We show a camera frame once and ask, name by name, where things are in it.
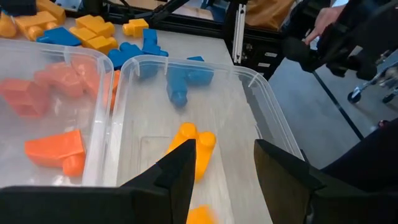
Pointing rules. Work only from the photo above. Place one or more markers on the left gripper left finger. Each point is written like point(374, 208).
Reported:
point(174, 193)

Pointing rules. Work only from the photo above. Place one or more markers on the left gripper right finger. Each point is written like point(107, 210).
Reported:
point(283, 193)

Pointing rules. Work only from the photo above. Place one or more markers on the yellow toy block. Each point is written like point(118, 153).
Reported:
point(135, 28)
point(200, 216)
point(93, 24)
point(34, 21)
point(51, 9)
point(7, 26)
point(202, 149)
point(99, 45)

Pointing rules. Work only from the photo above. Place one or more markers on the blue toy block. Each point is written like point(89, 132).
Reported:
point(177, 87)
point(59, 37)
point(124, 54)
point(196, 58)
point(152, 43)
point(200, 77)

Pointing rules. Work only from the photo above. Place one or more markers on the clear plastic bin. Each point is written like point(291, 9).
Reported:
point(236, 102)
point(93, 140)

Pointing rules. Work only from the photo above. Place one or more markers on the wheeled chair base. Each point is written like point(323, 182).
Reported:
point(354, 96)

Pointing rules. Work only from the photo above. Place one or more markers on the white table mat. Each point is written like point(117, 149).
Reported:
point(199, 46)

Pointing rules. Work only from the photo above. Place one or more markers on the silver aluminium profile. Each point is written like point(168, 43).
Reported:
point(239, 31)

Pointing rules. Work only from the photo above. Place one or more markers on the person's hand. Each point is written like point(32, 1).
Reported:
point(323, 21)

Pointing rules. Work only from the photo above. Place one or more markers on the person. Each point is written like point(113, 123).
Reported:
point(357, 31)

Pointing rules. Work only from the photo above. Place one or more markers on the brown cardboard box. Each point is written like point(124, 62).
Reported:
point(267, 12)

